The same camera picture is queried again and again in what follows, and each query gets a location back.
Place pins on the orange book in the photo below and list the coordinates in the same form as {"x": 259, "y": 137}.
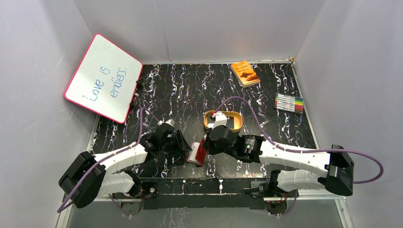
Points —
{"x": 245, "y": 74}

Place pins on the pink framed whiteboard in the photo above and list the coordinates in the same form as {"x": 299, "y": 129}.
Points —
{"x": 105, "y": 80}

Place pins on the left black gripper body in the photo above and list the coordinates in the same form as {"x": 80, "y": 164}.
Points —
{"x": 178, "y": 144}

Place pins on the dark cards in tray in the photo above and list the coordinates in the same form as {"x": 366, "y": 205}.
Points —
{"x": 233, "y": 123}

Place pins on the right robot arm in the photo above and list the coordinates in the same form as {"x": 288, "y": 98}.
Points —
{"x": 332, "y": 170}

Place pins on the red card holder wallet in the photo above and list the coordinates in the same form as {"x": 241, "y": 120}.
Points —
{"x": 197, "y": 154}

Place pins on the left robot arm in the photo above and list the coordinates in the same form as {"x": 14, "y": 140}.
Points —
{"x": 95, "y": 175}

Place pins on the pack of coloured markers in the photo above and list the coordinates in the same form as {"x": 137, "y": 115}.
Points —
{"x": 289, "y": 103}

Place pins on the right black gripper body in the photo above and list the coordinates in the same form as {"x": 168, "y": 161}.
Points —
{"x": 212, "y": 148}

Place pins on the gold oval tray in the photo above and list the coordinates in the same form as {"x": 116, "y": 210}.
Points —
{"x": 211, "y": 119}

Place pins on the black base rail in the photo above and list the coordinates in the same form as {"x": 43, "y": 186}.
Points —
{"x": 209, "y": 193}

